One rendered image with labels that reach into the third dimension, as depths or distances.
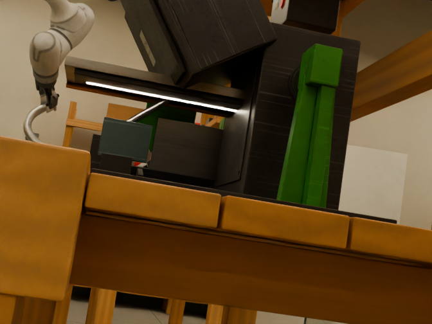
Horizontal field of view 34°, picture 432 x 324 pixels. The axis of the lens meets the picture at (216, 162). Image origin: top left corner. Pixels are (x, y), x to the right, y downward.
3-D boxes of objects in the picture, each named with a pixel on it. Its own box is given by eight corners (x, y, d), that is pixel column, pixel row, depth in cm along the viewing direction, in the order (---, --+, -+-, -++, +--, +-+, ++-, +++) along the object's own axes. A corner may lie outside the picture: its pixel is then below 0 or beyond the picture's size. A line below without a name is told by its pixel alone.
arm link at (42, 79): (49, 50, 244) (49, 59, 250) (26, 62, 241) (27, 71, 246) (63, 69, 242) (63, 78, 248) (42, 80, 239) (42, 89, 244)
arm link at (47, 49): (48, 83, 239) (72, 58, 245) (47, 58, 225) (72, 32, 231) (23, 66, 239) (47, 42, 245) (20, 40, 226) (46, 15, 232)
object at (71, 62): (63, 71, 128) (65, 54, 128) (65, 88, 144) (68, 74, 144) (267, 110, 134) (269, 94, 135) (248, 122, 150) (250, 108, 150)
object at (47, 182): (-88, 281, 65) (-55, 125, 67) (35, 243, 212) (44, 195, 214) (64, 303, 67) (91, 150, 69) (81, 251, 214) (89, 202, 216)
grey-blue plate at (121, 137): (91, 188, 133) (104, 116, 135) (91, 188, 135) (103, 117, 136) (141, 196, 134) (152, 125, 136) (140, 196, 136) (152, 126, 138)
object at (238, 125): (238, 207, 121) (266, 20, 125) (208, 211, 151) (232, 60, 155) (337, 223, 124) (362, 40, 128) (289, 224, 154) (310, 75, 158)
